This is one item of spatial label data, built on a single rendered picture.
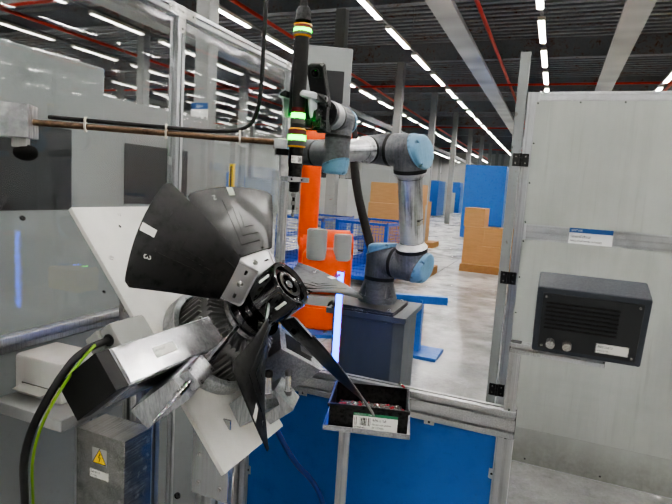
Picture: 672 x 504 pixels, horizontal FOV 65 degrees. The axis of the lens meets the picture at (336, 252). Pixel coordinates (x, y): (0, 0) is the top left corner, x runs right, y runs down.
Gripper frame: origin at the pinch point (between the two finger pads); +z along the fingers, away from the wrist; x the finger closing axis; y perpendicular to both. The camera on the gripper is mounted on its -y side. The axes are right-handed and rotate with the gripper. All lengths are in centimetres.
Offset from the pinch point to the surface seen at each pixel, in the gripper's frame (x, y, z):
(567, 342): -66, 58, -34
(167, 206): 11.0, 27.2, 28.9
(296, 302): -8.6, 47.2, 9.3
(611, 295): -74, 44, -32
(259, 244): 6.4, 36.4, 1.0
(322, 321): 141, 154, -353
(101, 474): 33, 92, 24
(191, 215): 8.7, 28.9, 24.4
